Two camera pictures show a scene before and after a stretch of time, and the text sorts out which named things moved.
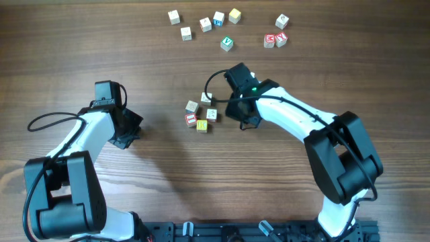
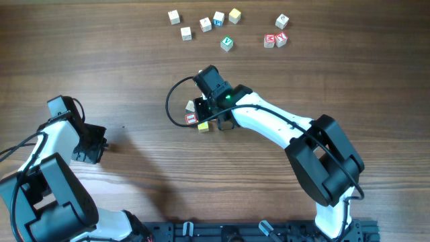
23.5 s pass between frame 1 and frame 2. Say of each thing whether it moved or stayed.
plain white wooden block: stayed
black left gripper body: moved
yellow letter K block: stayed
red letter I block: stayed
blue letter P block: stayed
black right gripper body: moved
